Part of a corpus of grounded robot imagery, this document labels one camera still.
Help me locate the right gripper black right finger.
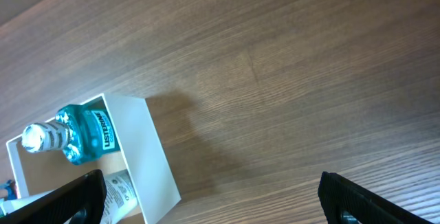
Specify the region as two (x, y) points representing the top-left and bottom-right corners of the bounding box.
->
(318, 172), (430, 224)

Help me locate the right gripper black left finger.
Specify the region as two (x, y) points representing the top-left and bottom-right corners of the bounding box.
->
(1, 169), (107, 224)

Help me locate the white lotion tube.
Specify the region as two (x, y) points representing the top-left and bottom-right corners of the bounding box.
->
(1, 170), (138, 224)

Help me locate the blue Listerine mouthwash bottle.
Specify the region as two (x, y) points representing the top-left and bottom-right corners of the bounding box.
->
(21, 104), (120, 166)

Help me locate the white square container box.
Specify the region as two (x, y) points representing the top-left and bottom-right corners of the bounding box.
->
(5, 93), (181, 223)

